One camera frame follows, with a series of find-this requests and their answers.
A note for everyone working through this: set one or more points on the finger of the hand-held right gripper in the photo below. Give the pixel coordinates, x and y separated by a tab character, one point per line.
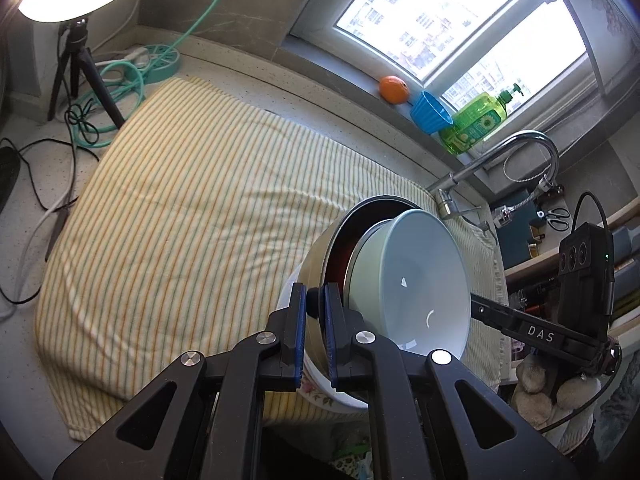
490	312

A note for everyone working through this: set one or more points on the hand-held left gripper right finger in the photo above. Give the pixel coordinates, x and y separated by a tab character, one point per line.
330	340

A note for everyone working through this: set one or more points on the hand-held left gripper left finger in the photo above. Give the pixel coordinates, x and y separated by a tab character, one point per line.
300	335

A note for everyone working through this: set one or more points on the white pink-blossom plate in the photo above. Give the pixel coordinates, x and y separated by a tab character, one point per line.
320	392

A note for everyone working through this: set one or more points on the red steel-lined bowl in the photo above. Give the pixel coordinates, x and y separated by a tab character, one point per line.
336	265

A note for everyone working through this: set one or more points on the large stainless steel bowl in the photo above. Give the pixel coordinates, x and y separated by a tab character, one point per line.
317	260

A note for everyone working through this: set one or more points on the light blue ceramic bowl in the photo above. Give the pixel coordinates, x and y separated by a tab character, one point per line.
410	285

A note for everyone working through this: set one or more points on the person's right hand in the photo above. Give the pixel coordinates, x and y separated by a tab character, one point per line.
535	390

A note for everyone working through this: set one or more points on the chrome faucet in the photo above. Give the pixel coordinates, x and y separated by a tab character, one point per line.
500	157

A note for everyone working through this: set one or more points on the striped cloth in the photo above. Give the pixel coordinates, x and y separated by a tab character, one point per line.
200	210

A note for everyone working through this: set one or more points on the green dish soap bottle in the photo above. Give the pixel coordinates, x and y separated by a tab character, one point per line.
475	120

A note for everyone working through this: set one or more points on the blue ribbed cup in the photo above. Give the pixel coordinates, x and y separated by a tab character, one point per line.
430	112

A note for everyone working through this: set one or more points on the orange fruit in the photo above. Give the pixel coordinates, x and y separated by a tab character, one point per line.
394	89

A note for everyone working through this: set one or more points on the window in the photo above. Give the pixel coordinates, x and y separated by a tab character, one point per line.
450	20

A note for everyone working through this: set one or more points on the white power strip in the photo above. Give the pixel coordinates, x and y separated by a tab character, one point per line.
125	55

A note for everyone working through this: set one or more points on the black oval stand base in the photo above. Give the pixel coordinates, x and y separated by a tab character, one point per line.
7	170

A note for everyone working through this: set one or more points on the black tripod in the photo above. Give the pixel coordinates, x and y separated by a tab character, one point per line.
80	65

